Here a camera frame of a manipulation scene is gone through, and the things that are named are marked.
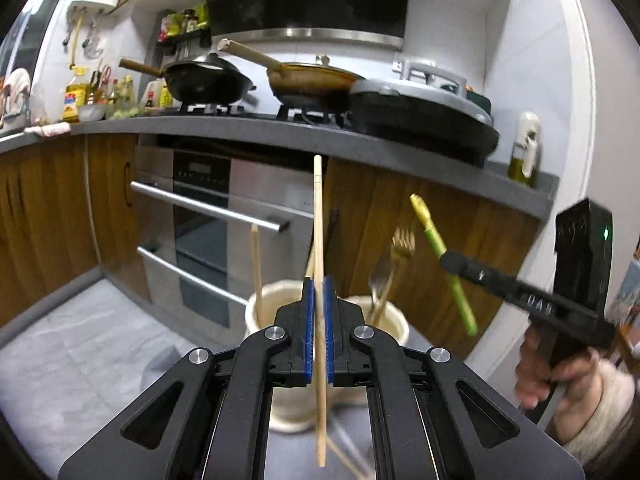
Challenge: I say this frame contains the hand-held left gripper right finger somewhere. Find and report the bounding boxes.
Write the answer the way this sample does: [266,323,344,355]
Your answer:
[324,276,586,480]

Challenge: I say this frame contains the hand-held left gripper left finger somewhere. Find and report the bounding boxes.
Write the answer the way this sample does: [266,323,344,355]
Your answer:
[57,276,317,480]

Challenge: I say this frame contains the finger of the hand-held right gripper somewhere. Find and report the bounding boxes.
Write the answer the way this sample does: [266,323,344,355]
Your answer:
[439,251,517,303]

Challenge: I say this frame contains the yellow handled utensil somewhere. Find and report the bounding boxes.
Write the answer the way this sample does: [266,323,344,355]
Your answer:
[410,194,478,337]

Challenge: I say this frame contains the cream floral ceramic utensil holder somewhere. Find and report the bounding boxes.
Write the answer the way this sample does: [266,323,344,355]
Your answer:
[245,280,411,433]

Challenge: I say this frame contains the long wooden chopstick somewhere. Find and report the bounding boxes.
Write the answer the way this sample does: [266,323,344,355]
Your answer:
[312,155,329,467]

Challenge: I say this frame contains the person's right forearm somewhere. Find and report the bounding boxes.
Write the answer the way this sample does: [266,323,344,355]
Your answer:
[545,350,640,468]

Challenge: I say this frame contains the person's right hand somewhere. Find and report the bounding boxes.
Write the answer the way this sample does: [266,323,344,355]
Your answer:
[515,332,601,411]

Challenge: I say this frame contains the wooden base cabinet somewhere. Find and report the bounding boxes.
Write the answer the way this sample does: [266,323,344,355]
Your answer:
[322,157,543,361]

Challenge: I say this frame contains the white capped oil dispenser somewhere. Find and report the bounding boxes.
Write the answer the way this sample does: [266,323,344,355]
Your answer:
[507,111,542,188]

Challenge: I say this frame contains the stainless steel oven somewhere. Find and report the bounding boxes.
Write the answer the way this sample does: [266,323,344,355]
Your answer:
[130,135,326,331]

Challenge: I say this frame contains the black griddle pan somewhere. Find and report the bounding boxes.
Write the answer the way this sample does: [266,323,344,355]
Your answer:
[347,77,501,166]

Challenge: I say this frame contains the grey striped table cloth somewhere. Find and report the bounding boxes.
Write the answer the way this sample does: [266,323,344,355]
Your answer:
[140,342,376,480]

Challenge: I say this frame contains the green box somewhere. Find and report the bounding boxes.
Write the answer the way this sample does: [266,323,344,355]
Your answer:
[465,87,493,116]

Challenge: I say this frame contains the grey kitchen countertop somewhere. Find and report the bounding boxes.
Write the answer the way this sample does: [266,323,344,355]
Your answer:
[0,112,561,221]

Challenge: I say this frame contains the black gas hob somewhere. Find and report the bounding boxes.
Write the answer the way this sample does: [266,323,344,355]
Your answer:
[177,101,351,127]

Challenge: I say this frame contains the white sauce bottle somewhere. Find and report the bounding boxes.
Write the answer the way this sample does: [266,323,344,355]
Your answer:
[145,85,173,110]

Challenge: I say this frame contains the wooden base cabinets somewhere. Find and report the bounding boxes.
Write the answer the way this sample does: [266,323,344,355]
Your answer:
[0,132,151,331]

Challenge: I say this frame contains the row of condiment bottles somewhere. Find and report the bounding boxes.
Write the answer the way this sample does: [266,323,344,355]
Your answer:
[87,65,138,111]

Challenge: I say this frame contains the black spice rack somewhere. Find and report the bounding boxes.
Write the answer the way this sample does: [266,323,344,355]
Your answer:
[157,7,213,58]

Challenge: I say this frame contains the yellow cooking oil bottle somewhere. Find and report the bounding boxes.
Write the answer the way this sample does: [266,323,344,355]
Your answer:
[62,66,88,123]

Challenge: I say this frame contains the white rag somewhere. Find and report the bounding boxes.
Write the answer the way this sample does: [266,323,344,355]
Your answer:
[24,122,71,138]

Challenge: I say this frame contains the white hanging towel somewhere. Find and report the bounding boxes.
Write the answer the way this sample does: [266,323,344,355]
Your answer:
[0,67,31,128]

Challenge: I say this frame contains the brown pan with wooden handle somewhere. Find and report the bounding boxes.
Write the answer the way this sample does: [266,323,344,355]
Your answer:
[217,39,366,111]

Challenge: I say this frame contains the black wok with wooden handle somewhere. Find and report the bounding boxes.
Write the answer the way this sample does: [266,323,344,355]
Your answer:
[119,54,257,106]

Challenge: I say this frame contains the yellow gas hose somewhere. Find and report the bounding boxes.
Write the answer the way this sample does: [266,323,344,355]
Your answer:
[69,12,84,68]

